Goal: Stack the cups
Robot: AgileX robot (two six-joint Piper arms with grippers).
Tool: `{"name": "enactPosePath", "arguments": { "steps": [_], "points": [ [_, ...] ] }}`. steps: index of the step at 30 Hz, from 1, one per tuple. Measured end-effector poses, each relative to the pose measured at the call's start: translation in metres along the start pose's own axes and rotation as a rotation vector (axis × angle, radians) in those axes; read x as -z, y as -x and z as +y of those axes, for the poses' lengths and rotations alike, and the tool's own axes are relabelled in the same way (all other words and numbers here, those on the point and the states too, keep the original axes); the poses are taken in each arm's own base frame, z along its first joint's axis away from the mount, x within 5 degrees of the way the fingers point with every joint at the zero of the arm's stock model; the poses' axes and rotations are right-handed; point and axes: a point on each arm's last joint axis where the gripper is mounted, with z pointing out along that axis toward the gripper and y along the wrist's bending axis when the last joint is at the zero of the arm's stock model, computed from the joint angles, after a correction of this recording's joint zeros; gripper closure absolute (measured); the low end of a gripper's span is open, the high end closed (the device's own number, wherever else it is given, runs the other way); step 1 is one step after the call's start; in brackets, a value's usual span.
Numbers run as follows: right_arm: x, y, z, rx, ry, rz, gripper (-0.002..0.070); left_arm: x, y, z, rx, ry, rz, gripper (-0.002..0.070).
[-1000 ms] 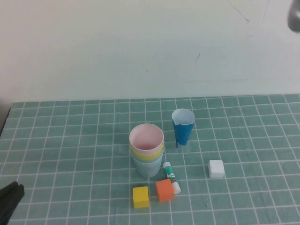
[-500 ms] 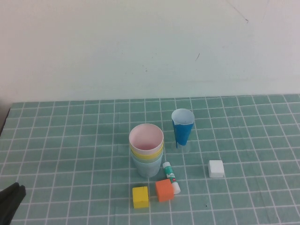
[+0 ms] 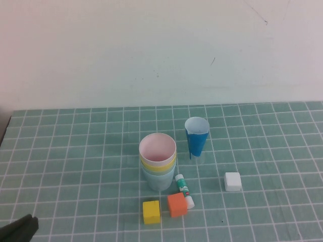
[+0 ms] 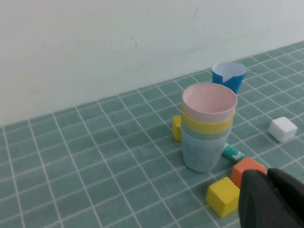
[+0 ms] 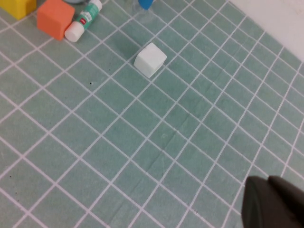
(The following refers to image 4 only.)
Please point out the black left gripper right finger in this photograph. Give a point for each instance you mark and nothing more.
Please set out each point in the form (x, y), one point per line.
(289, 181)

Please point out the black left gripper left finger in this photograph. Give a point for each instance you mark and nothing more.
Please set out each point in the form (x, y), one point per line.
(256, 204)

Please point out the green plastic cup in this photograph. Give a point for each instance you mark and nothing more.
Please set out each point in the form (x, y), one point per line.
(204, 136)

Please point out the yellow plastic cup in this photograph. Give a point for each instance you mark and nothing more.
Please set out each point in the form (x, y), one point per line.
(206, 124)

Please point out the pink plastic cup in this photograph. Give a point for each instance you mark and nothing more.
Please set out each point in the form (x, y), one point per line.
(209, 99)

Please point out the large yellow cube block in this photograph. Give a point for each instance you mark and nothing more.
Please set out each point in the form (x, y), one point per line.
(223, 197)

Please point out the orange cube block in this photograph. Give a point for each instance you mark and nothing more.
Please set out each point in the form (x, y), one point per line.
(247, 168)

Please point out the white cube block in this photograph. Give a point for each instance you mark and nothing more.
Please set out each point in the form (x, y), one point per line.
(282, 129)

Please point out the white green glue stick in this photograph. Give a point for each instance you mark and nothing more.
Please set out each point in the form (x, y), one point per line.
(231, 152)

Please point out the light blue plastic cup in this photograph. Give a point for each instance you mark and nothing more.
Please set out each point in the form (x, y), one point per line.
(202, 156)

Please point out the small flat yellow block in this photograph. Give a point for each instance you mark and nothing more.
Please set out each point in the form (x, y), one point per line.
(177, 128)

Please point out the blue paper cone cup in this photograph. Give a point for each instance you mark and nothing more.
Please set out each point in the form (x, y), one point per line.
(234, 82)

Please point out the teal checkered tablecloth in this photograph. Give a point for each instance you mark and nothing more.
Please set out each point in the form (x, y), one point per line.
(83, 166)

